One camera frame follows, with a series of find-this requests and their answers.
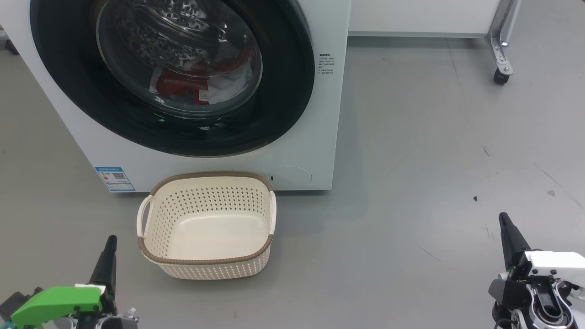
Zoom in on black round glass washer door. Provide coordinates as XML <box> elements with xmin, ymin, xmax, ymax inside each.
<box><xmin>30</xmin><ymin>0</ymin><xmax>316</xmax><ymax>158</ymax></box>

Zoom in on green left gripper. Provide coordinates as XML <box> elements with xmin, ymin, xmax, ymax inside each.
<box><xmin>10</xmin><ymin>235</ymin><xmax>138</xmax><ymax>329</ymax></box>

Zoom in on blue energy label sticker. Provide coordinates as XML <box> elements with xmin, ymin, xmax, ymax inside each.
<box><xmin>95</xmin><ymin>166</ymin><xmax>136</xmax><ymax>193</ymax></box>

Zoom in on red Bulls print garment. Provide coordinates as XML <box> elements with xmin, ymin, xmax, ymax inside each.
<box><xmin>149</xmin><ymin>64</ymin><xmax>215</xmax><ymax>106</ymax></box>

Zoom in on white front-load washing machine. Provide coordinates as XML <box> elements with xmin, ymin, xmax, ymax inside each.
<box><xmin>0</xmin><ymin>0</ymin><xmax>351</xmax><ymax>193</ymax></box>

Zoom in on red garment white stripes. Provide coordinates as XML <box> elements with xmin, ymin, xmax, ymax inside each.
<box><xmin>197</xmin><ymin>46</ymin><xmax>257</xmax><ymax>105</ymax></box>

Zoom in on white partition panel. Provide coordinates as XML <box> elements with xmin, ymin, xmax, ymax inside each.
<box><xmin>348</xmin><ymin>0</ymin><xmax>503</xmax><ymax>38</ymax></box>

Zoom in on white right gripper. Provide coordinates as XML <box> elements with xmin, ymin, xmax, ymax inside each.
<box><xmin>488</xmin><ymin>212</ymin><xmax>585</xmax><ymax>329</ymax></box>

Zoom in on cream perforated laundry basket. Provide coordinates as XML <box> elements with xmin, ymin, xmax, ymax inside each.
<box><xmin>136</xmin><ymin>171</ymin><xmax>277</xmax><ymax>281</ymax></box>

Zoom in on silver metal panel leg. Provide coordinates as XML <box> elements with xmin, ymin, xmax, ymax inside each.
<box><xmin>484</xmin><ymin>0</ymin><xmax>522</xmax><ymax>76</ymax></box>

